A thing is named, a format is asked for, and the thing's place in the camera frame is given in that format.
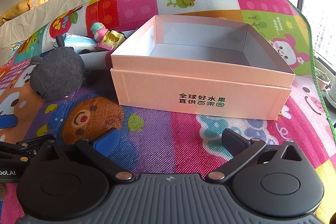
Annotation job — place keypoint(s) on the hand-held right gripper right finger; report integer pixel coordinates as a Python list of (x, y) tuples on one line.
[(232, 141)]

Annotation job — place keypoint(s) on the yellow plastic toy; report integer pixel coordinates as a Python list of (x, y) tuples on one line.
[(114, 39)]

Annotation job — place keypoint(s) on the colourful printed play mat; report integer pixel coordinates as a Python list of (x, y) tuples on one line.
[(168, 129)]

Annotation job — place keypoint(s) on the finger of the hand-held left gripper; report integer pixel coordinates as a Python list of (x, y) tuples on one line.
[(18, 151), (7, 122)]

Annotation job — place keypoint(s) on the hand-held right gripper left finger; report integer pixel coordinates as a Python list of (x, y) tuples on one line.
[(107, 141)]

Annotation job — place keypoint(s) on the blue tissue packet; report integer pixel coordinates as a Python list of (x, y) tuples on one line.
[(76, 43)]

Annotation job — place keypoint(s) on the pink cardboard box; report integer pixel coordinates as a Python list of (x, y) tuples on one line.
[(147, 90)]

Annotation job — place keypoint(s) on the long yellow plush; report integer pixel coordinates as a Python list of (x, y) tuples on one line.
[(15, 10)]

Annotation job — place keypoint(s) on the white flower pot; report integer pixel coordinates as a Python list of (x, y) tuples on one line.
[(321, 77)]

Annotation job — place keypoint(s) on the beige pillow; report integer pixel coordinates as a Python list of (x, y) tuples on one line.
[(65, 2)]

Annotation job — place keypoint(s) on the grey plush toy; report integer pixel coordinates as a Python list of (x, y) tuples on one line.
[(57, 71)]

